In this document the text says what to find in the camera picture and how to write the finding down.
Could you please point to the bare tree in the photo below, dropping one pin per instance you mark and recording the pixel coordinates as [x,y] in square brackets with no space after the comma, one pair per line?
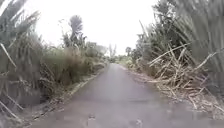
[112,50]

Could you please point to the grey asphalt path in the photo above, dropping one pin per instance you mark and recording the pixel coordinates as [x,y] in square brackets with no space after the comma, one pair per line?
[116,96]

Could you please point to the tall cabbage tree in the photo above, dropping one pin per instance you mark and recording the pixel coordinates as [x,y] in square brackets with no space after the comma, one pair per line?
[76,28]

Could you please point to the dry leaf litter strip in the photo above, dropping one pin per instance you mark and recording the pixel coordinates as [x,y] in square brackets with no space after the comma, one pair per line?
[186,95]
[56,103]

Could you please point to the row of flax bushes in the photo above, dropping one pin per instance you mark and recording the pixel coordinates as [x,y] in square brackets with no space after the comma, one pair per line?
[36,66]
[180,46]

